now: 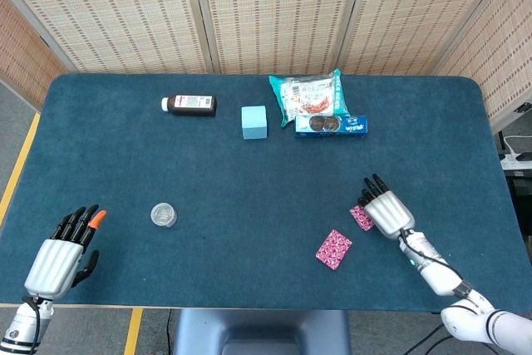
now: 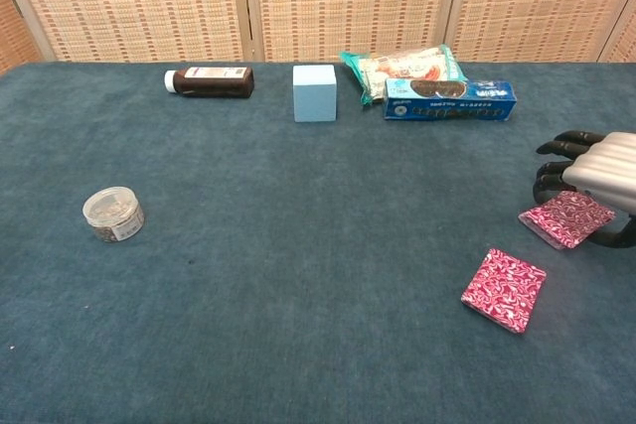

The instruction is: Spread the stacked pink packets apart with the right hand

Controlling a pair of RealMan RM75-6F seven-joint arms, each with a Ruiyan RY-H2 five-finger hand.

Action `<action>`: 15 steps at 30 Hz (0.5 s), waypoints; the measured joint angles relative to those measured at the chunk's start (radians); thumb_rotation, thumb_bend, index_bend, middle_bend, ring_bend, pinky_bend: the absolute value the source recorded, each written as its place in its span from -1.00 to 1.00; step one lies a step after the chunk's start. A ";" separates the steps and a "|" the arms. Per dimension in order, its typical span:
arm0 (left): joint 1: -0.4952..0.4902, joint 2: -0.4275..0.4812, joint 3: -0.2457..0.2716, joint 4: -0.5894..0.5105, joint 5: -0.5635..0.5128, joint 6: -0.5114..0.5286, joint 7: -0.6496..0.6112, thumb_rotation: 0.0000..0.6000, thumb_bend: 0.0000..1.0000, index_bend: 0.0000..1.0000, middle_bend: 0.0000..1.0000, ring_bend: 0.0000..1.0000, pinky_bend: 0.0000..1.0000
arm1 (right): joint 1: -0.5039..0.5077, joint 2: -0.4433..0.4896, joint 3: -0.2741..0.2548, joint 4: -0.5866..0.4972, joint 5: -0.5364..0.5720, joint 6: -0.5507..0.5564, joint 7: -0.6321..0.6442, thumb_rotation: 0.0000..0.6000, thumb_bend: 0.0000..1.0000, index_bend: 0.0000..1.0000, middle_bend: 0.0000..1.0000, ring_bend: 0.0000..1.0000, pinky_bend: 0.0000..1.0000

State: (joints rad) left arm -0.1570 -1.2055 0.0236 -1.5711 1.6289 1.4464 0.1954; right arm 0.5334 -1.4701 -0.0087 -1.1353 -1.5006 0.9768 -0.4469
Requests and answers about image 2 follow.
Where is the blue cookie box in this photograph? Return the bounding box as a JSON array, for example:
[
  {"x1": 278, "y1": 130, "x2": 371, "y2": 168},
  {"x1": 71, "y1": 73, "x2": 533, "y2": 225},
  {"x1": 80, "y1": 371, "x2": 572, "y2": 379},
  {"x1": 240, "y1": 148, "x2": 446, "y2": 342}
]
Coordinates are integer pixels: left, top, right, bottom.
[{"x1": 382, "y1": 78, "x2": 517, "y2": 122}]

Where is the brown bottle with white cap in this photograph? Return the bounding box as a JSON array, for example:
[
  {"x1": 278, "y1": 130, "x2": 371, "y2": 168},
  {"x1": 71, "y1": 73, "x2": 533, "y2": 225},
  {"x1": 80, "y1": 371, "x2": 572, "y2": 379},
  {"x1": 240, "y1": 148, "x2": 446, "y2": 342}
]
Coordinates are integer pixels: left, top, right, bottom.
[{"x1": 164, "y1": 66, "x2": 255, "y2": 99}]

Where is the dark blue felt table mat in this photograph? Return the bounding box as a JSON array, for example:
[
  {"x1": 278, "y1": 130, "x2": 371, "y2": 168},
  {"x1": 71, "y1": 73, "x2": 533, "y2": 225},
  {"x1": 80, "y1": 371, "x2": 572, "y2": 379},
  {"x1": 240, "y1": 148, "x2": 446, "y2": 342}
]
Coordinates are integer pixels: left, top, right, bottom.
[{"x1": 0, "y1": 61, "x2": 636, "y2": 424}]

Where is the clear round plastic jar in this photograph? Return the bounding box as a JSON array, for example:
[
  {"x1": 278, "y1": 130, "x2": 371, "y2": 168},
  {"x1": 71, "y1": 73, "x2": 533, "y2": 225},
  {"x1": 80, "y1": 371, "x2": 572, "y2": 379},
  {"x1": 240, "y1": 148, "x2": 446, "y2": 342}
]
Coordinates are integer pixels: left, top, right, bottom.
[{"x1": 81, "y1": 186, "x2": 146, "y2": 243}]

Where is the light blue foam cube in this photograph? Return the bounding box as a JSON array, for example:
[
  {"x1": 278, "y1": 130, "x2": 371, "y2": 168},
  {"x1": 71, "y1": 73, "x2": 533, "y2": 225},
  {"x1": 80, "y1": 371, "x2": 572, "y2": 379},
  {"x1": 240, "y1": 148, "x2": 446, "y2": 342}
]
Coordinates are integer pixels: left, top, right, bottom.
[{"x1": 292, "y1": 65, "x2": 338, "y2": 123}]

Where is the teal snack bag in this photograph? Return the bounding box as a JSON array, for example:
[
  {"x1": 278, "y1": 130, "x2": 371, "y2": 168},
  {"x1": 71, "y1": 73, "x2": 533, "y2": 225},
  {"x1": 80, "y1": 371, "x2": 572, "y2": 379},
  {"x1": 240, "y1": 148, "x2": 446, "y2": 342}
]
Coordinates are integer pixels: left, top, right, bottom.
[{"x1": 339, "y1": 44, "x2": 468, "y2": 107}]

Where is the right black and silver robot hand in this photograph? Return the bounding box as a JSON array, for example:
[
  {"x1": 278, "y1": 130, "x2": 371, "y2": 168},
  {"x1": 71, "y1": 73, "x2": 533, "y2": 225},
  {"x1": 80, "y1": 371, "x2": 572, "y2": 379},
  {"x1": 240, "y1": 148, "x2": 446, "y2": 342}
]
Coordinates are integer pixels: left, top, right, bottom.
[{"x1": 532, "y1": 129, "x2": 636, "y2": 250}]

